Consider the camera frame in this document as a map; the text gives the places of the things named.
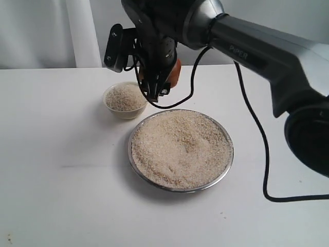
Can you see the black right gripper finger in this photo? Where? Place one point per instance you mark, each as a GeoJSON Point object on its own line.
{"type": "Point", "coordinates": [155, 85]}

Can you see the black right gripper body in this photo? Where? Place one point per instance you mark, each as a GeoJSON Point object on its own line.
{"type": "Point", "coordinates": [160, 26]}

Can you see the brown wooden cup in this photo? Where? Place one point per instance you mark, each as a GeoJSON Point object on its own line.
{"type": "Point", "coordinates": [173, 76]}

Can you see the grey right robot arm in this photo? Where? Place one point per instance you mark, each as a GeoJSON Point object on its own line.
{"type": "Point", "coordinates": [296, 68]}

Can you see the cream ceramic bowl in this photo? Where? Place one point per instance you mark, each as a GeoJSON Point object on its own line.
{"type": "Point", "coordinates": [124, 115]}

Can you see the rice in cream bowl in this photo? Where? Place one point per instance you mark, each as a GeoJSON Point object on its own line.
{"type": "Point", "coordinates": [125, 97]}

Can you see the rice in metal tray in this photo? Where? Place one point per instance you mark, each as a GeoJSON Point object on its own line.
{"type": "Point", "coordinates": [180, 151]}

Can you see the round metal tray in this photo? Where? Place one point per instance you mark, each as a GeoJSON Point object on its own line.
{"type": "Point", "coordinates": [228, 164]}

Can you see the white backdrop cloth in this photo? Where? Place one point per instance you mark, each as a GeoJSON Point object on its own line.
{"type": "Point", "coordinates": [69, 34]}

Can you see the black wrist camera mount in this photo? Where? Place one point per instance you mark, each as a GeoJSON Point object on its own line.
{"type": "Point", "coordinates": [119, 47]}

